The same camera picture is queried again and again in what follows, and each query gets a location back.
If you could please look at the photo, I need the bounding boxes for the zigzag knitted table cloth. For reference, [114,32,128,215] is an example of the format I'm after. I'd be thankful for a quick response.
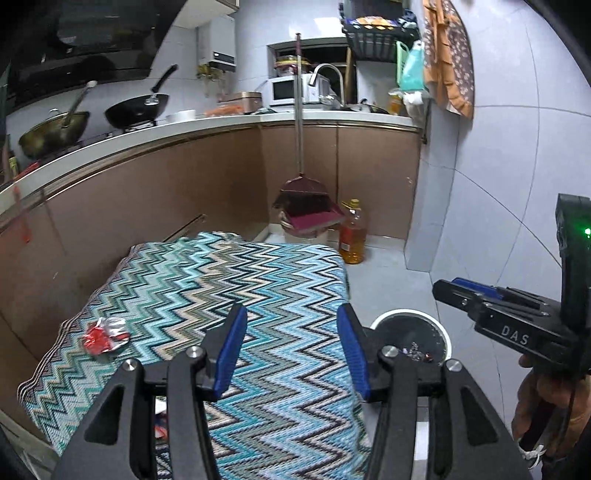
[17,231,375,480]

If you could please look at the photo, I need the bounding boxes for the white plastic bag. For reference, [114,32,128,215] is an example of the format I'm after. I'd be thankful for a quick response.
[403,89,433,117]

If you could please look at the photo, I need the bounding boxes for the person's right hand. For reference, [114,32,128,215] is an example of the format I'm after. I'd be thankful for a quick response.
[510,352,579,452]

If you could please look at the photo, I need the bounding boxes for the steel kitchen faucet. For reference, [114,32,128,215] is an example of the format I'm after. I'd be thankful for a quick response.
[309,63,345,108]

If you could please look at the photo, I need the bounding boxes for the brown box appliance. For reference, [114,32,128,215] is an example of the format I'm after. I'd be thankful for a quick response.
[221,91,264,116]

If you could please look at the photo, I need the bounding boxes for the white bucket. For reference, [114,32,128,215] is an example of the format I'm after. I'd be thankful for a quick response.
[281,220,330,248]

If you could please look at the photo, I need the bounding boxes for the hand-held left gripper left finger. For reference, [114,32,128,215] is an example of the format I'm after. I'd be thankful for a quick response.
[51,304,249,480]

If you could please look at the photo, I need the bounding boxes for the black frying pan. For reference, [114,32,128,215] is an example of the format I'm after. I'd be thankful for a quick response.
[104,64,179,130]

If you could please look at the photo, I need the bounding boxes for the white trash bin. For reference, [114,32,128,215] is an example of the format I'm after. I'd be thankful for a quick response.
[369,308,452,480]

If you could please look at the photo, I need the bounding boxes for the brown kitchen base cabinets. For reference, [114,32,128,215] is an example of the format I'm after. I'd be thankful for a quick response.
[0,121,423,384]

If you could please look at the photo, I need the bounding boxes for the black dish rack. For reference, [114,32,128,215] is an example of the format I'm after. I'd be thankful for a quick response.
[341,13,422,64]

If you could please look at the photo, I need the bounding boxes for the maroon dustpan with steel handle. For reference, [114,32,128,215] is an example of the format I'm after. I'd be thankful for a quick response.
[271,32,346,232]

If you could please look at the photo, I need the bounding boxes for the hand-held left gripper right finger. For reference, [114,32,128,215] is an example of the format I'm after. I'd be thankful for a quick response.
[336,302,532,480]

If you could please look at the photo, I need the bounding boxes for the black range hood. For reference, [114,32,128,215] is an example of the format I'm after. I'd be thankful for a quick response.
[0,0,242,114]

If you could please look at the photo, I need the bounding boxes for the white water heater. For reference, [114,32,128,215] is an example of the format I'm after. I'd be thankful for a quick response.
[198,15,237,75]

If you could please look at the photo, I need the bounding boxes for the yellow cooking oil bottle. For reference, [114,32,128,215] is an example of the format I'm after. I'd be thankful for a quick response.
[338,198,369,265]

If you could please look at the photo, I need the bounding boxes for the black gas stove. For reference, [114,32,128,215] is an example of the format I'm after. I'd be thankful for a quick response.
[69,119,161,151]

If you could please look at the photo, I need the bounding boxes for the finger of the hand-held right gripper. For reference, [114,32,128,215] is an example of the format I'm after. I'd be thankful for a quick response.
[451,276,555,309]
[432,280,488,320]

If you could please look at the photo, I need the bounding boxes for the glass lidded pot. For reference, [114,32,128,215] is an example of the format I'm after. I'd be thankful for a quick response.
[275,54,311,78]

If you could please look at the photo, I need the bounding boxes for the red cabinet ornament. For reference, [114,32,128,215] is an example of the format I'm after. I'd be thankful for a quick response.
[13,181,33,245]

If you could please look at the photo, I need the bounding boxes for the steel wok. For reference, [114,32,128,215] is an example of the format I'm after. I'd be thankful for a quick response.
[17,110,92,158]

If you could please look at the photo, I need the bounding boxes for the teal cutting board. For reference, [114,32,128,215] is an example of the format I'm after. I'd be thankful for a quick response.
[399,40,426,92]

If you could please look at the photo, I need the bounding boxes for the orange patterned cloth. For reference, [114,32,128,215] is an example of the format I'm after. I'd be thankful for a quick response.
[421,0,476,119]

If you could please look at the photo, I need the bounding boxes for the red foil wrapper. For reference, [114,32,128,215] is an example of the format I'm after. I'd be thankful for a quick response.
[82,318,131,356]

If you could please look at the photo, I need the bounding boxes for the steel ladle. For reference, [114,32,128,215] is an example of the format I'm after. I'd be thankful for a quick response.
[61,80,99,128]

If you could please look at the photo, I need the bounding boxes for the white kitchen countertop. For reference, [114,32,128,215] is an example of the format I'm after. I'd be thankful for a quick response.
[0,111,423,217]

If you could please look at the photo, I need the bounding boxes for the white microwave oven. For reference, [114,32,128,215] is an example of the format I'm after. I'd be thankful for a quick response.
[269,75,325,107]

